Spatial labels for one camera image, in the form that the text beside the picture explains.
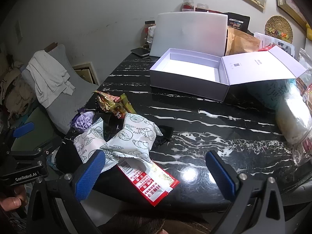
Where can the white plastic bag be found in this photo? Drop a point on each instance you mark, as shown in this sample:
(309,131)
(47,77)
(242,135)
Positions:
(151,35)

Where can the red snack bag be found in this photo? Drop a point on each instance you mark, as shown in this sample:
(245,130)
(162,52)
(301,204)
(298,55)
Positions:
(215,11)

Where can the purple tasselled sachet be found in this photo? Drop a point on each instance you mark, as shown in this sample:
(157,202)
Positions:
(84,121)

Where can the teal printed bag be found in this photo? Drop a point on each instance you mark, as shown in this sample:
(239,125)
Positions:
(268,92)

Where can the printed paper sheets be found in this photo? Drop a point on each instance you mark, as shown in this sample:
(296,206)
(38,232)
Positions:
(265,39)

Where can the grey chair with white cloth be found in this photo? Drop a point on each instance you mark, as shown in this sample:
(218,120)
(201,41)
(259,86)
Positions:
(73,85)

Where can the brown paper bag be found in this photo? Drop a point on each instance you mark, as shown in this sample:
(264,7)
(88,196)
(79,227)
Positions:
(241,41)

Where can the gold picture frame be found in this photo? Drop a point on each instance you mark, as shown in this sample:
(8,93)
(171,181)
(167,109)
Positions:
(287,2)

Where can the pile of clothes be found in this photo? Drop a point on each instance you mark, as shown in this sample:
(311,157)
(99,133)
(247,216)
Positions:
(12,90)

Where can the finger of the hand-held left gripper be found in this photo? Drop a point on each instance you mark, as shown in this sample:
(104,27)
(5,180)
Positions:
(36,154)
(23,129)

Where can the black hair bow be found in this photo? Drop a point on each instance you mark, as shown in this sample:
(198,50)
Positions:
(165,131)

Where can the brown cardboard piece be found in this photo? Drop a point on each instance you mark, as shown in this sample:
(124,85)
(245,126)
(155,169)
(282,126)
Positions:
(51,46)

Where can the clear plastic bag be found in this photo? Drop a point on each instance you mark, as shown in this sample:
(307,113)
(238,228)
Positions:
(292,117)

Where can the wooden frame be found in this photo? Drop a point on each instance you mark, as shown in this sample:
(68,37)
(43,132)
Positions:
(93,75)

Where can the clear jar red contents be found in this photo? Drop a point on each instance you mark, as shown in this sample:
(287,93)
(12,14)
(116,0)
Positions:
(188,4)

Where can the woven straw basket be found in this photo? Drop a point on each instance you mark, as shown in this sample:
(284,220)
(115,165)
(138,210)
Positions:
(275,24)

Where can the red white snack packet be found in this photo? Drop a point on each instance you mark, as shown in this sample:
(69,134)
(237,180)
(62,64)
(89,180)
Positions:
(151,187)

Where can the smartphone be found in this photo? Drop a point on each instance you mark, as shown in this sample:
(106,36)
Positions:
(140,51)

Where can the person's left hand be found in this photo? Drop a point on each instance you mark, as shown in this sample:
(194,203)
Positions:
(11,201)

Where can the white foam sheet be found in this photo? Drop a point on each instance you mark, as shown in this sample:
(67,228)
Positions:
(190,31)

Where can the white gift box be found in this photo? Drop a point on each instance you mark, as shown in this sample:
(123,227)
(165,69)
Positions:
(190,82)

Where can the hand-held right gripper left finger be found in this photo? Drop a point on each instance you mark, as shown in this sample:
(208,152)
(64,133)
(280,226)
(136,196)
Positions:
(90,178)

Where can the white cloth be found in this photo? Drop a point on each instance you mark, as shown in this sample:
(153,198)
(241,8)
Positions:
(46,75)

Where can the green cushion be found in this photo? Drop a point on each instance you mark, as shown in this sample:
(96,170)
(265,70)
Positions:
(39,119)

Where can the black snack bag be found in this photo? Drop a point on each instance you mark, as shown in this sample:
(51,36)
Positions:
(238,20)

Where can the white printed snack packet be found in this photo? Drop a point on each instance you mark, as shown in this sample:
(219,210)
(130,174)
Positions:
(89,141)
(136,136)

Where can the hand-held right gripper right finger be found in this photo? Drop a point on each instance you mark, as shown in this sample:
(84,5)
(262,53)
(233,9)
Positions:
(220,178)

